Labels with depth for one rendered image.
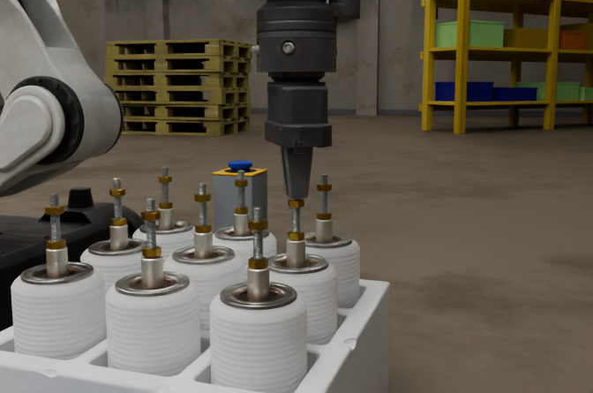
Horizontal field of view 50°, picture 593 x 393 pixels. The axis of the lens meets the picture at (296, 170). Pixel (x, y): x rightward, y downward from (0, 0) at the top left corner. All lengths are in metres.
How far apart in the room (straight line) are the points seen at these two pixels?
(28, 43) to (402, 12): 8.59
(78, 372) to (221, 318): 0.16
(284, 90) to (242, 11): 9.47
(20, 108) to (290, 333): 0.62
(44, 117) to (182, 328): 0.49
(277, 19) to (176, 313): 0.31
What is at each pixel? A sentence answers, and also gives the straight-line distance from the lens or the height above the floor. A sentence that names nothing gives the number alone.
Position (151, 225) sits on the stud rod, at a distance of 0.67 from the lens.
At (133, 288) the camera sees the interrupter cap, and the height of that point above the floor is 0.25.
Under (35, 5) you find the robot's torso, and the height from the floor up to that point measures 0.59.
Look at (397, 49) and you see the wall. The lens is 9.50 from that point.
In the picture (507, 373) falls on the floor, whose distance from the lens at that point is 1.13.
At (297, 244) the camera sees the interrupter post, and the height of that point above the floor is 0.28.
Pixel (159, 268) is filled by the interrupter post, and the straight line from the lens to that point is 0.68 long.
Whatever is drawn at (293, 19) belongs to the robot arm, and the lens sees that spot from 0.68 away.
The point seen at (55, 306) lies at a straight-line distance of 0.72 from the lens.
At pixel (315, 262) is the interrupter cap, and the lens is 0.75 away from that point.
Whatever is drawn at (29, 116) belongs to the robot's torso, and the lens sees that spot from 1.07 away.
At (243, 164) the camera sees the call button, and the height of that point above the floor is 0.33.
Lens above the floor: 0.46
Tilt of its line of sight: 8 degrees down
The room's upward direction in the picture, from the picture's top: straight up
